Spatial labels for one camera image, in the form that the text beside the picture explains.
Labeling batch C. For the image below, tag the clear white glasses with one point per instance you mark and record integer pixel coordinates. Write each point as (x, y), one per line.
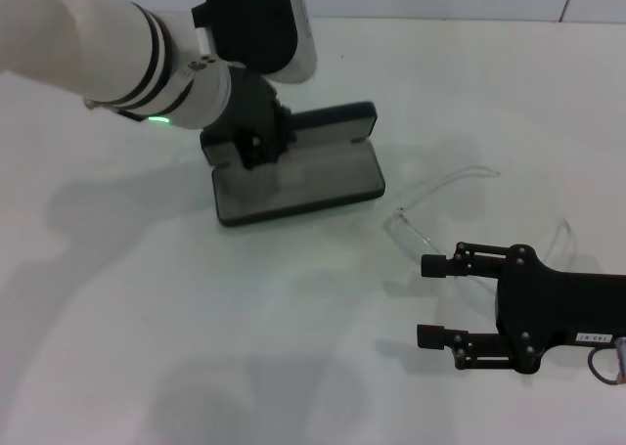
(415, 237)

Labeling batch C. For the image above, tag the black glasses case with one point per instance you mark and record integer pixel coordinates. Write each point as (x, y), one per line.
(318, 186)

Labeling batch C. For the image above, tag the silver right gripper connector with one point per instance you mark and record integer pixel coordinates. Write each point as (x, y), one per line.
(621, 352)

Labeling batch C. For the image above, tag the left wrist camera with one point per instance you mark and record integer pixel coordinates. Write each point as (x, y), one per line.
(259, 19)

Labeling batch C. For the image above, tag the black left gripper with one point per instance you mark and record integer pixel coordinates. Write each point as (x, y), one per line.
(254, 112)

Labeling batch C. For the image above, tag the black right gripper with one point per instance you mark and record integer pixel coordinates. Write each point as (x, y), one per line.
(562, 308)

